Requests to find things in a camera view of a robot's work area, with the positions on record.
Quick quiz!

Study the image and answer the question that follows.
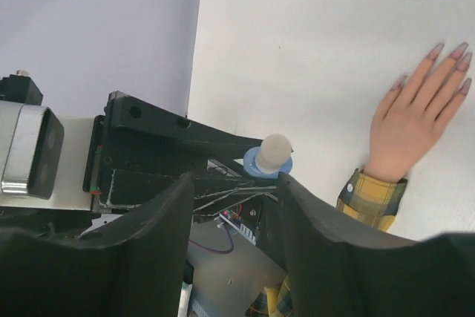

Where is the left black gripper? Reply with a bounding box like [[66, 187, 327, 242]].
[[83, 91, 277, 217]]

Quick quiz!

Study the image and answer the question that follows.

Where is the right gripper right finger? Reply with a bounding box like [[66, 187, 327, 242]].
[[277, 174, 474, 316]]

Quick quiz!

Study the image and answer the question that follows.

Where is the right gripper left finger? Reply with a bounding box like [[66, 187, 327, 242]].
[[1, 174, 194, 316]]

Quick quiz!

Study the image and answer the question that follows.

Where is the blue nail polish bottle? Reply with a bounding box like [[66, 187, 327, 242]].
[[243, 147, 293, 179]]

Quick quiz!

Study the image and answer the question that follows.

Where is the white nail polish cap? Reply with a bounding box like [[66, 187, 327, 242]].
[[260, 134, 292, 165]]

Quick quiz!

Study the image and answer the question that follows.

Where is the yellow plaid sleeve forearm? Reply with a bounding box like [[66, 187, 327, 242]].
[[246, 169, 407, 317]]

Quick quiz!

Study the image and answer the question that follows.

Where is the mannequin hand with nails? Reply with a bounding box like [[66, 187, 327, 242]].
[[363, 42, 473, 183]]

